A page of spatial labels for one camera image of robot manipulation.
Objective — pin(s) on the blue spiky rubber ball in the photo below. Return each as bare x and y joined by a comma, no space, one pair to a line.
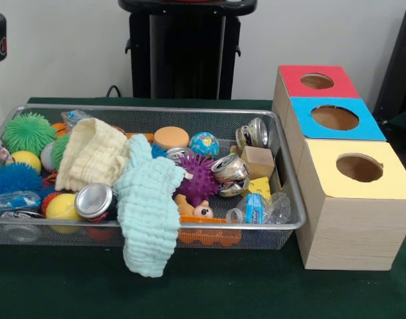
15,179

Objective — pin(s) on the mint green waffle cloth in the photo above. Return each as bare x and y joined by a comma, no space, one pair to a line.
146,212

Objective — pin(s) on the orange plush toy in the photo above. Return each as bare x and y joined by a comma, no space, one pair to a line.
202,210

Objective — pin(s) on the printed silver drink can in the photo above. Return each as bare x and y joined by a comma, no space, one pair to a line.
231,172

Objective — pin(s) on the crushed bottle with blue label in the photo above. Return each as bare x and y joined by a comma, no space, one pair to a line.
256,207

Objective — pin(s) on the wooden box with three holes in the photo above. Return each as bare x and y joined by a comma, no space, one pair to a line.
349,232

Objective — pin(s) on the green spiky rubber ball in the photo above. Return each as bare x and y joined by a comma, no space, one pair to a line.
28,131

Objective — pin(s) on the cream waffle cloth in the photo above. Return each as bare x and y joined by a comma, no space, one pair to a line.
89,153

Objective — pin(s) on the yellow tennis ball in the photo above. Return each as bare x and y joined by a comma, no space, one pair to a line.
61,206

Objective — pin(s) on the crushed red soda can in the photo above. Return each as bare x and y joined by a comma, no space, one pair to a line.
93,200

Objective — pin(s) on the purple spiky monster toy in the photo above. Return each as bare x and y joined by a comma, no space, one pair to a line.
199,177

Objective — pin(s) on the dark green tablecloth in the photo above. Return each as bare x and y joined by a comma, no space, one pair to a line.
222,292

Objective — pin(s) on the black stand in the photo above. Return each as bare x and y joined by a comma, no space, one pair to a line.
402,66

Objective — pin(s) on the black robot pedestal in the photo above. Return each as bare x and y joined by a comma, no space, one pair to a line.
182,50

